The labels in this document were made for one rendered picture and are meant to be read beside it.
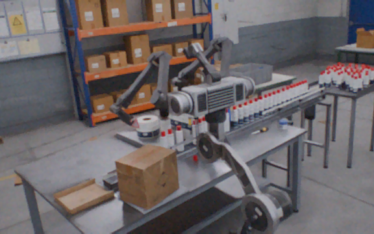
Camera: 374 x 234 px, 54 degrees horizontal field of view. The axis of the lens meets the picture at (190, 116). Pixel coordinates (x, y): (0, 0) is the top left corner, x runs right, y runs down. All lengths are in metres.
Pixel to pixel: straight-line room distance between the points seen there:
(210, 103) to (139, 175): 0.59
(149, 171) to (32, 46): 4.87
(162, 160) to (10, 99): 4.95
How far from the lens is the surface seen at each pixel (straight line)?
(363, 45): 8.25
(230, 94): 2.23
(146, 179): 2.16
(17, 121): 7.01
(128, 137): 3.30
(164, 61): 2.41
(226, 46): 2.67
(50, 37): 6.81
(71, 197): 2.59
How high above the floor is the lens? 2.04
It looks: 18 degrees down
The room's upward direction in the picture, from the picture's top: 4 degrees counter-clockwise
